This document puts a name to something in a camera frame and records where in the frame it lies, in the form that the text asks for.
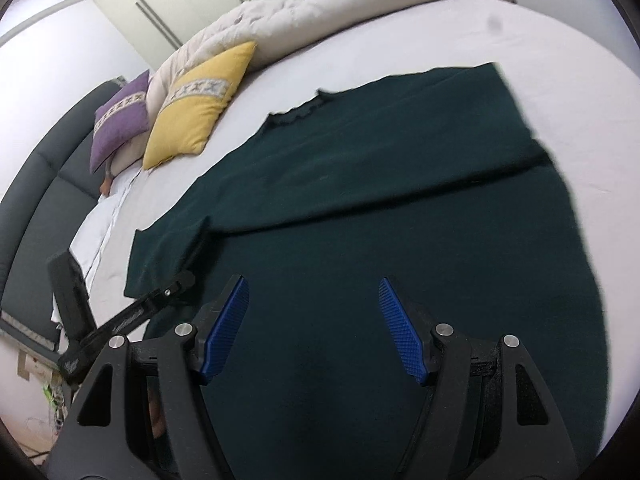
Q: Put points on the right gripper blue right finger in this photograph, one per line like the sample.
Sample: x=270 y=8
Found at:
x=488 y=413

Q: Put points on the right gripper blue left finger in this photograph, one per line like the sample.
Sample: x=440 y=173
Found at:
x=108 y=433

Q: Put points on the dark green knit sweater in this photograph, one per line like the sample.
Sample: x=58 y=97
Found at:
x=433 y=180

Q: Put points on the white pillow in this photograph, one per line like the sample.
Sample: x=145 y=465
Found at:
x=97 y=229

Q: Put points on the dark grey upholstered headboard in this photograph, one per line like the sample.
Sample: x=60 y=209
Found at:
x=41 y=212

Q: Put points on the purple patterned cushion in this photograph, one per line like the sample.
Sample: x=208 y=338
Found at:
x=120 y=119

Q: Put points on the yellow patterned cushion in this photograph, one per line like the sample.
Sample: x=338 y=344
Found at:
x=193 y=105

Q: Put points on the beige duvet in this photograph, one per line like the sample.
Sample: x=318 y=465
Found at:
x=279 y=28

